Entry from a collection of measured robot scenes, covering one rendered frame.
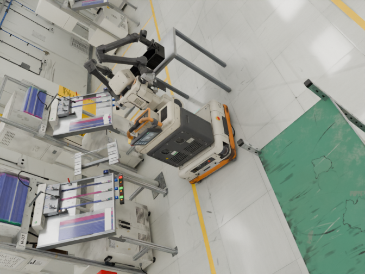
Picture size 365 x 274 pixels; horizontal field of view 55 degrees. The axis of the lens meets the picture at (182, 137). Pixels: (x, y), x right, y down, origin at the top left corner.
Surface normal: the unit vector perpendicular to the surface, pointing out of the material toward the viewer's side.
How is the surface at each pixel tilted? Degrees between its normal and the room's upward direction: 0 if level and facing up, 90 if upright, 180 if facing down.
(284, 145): 0
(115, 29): 90
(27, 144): 90
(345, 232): 0
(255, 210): 0
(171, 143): 90
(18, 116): 90
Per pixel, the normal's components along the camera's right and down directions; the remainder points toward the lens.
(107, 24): 0.16, 0.69
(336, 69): -0.76, -0.37
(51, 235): -0.12, -0.70
